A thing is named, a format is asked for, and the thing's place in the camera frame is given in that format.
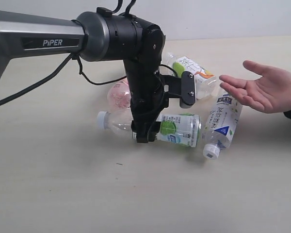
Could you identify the blue label tea bottle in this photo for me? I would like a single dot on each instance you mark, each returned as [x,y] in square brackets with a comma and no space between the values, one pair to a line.
[221,124]

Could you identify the person's open hand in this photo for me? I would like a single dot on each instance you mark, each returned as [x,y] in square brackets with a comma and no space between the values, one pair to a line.
[270,93]

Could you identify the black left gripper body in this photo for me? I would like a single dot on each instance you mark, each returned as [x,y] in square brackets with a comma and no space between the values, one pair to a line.
[146,89]

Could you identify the pink peach drink bottle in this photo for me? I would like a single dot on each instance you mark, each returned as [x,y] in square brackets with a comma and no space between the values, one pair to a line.
[119,95]

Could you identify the lime label water bottle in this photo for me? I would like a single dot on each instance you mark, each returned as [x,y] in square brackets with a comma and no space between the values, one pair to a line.
[181,129]

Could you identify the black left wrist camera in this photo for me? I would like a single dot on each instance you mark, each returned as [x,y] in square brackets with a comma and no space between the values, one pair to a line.
[182,88]

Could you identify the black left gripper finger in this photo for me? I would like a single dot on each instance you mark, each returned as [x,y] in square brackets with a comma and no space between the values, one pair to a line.
[140,132]
[153,131]

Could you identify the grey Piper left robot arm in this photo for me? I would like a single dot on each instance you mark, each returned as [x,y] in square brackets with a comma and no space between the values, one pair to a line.
[94,37]

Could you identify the green pear tea bottle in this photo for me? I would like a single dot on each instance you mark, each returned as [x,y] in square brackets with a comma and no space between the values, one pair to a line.
[205,81]

